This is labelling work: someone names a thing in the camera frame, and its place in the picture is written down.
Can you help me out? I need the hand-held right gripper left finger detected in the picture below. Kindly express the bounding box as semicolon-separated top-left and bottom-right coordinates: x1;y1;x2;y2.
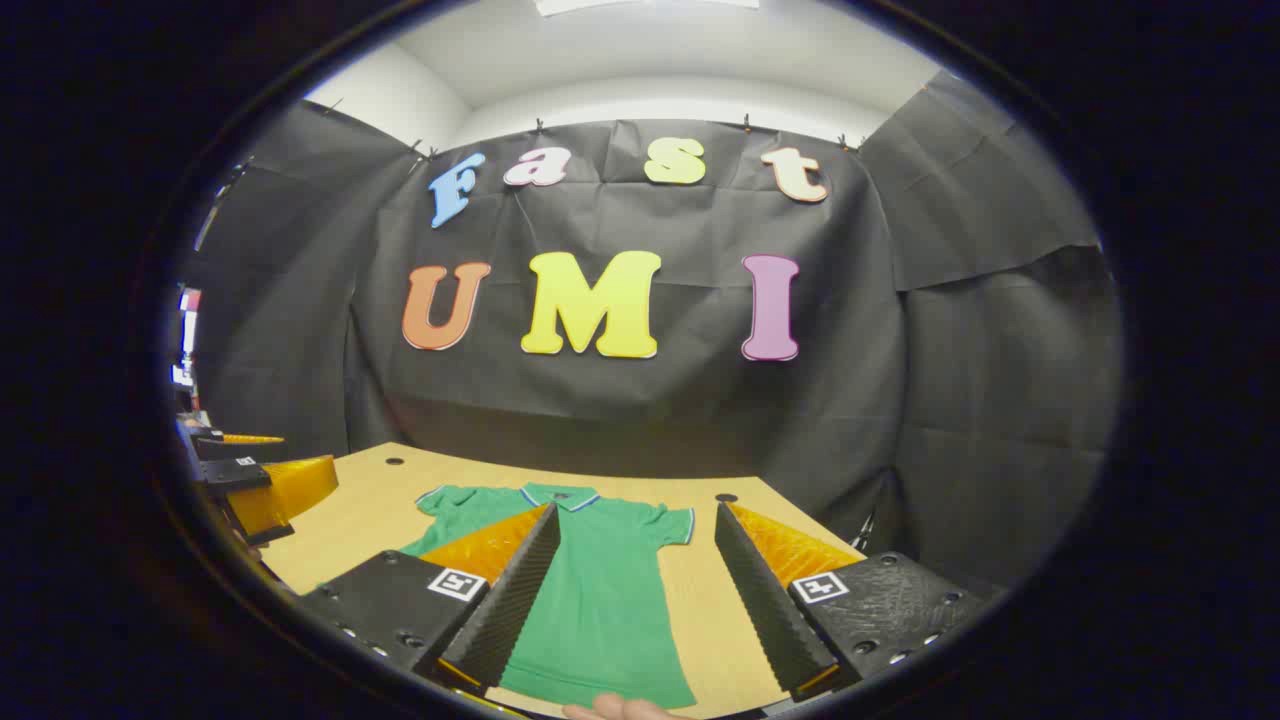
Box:
298;503;561;698

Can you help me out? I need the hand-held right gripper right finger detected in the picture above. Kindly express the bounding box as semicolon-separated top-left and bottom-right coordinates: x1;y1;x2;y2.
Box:
714;500;986;703

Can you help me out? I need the green T-shirt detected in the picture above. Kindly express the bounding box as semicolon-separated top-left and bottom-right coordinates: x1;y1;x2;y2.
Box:
400;482;698;711

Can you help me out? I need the bright white display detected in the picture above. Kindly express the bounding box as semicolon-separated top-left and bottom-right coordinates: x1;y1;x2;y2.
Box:
172;285;204;391

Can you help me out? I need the ceiling light panel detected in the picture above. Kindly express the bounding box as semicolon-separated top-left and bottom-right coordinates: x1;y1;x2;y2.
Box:
535;0;761;17

